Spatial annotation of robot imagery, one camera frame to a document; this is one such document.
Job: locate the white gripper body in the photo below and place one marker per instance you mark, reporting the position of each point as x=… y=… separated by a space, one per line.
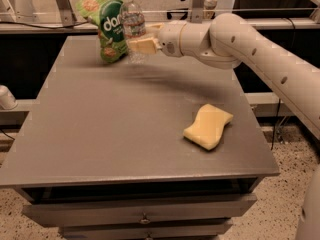
x=170 y=38

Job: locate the clear plastic water bottle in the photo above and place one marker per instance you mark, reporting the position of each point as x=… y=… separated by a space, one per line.
x=133 y=22

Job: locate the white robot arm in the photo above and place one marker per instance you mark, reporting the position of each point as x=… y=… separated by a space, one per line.
x=230 y=40

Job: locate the green rice chip bag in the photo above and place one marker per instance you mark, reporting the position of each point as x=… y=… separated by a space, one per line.
x=105 y=14

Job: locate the grey drawer cabinet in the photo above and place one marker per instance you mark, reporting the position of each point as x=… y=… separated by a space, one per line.
x=100 y=132

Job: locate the yellow sponge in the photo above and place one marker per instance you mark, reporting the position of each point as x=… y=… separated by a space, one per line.
x=208 y=126

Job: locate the white cylinder at left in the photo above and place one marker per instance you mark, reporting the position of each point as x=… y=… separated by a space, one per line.
x=7 y=99

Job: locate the upper grey drawer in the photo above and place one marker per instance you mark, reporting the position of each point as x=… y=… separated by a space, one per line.
x=130 y=211

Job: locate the grey drawer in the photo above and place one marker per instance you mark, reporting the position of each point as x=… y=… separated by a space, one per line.
x=130 y=211
x=155 y=230

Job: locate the metal drawer knob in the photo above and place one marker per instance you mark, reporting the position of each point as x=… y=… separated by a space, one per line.
x=144 y=220

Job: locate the lower grey drawer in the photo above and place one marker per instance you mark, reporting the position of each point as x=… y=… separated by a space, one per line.
x=155 y=230

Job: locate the metal frame rail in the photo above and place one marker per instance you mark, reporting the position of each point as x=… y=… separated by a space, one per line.
x=49 y=15

